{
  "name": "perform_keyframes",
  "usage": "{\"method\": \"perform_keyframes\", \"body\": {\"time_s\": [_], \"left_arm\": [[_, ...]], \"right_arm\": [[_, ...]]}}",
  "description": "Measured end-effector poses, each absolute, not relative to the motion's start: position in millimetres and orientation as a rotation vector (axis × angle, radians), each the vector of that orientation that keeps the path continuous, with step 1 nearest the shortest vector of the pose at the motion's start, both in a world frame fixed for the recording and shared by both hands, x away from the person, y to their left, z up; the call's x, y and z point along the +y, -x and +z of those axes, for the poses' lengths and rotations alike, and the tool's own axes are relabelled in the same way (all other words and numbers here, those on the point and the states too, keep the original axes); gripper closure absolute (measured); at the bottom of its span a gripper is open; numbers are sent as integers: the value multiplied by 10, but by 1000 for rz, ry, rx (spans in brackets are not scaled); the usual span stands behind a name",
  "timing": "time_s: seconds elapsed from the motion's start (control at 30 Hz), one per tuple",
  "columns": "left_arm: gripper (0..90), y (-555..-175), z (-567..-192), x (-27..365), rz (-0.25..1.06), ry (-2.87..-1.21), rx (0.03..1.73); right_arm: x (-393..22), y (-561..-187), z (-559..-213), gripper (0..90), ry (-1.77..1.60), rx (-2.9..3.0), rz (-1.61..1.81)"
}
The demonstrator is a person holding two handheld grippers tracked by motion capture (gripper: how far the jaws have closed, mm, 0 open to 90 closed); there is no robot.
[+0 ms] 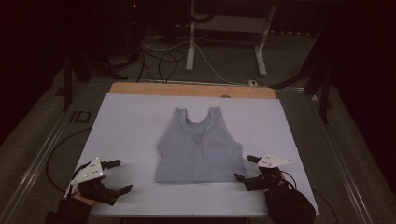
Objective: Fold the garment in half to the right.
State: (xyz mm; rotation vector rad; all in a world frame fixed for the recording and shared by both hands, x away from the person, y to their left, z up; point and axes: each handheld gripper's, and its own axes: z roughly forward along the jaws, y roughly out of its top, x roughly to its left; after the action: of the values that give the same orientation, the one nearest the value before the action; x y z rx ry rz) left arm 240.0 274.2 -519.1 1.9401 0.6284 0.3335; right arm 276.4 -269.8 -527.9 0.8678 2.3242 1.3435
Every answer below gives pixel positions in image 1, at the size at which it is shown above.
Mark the person's right hand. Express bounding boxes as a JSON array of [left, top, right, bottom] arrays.
[[263, 181, 317, 224]]

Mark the person's left hand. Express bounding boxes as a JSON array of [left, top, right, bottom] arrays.
[[46, 191, 97, 224]]

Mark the grey-blue tank top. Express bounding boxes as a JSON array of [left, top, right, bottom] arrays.
[[154, 105, 248, 185]]

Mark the pale blue table mat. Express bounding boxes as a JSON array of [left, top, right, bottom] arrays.
[[64, 92, 320, 218]]

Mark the white metal desk frame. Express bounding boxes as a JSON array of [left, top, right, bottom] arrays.
[[185, 0, 277, 77]]

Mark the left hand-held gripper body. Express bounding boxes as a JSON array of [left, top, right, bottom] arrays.
[[68, 157, 120, 207]]

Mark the black stand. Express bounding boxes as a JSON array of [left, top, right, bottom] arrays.
[[269, 29, 335, 125], [55, 50, 129, 112]]

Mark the white floor cable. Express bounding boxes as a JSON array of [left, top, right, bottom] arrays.
[[141, 35, 250, 86]]

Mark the aluminium floor rail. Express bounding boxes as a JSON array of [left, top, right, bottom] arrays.
[[0, 79, 94, 224], [275, 87, 376, 224]]

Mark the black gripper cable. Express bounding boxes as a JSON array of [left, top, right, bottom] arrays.
[[45, 125, 93, 194], [279, 169, 340, 224]]

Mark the black looped floor cable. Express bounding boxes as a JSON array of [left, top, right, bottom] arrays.
[[158, 50, 187, 85]]

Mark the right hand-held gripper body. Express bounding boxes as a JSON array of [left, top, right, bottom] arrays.
[[244, 152, 294, 192]]

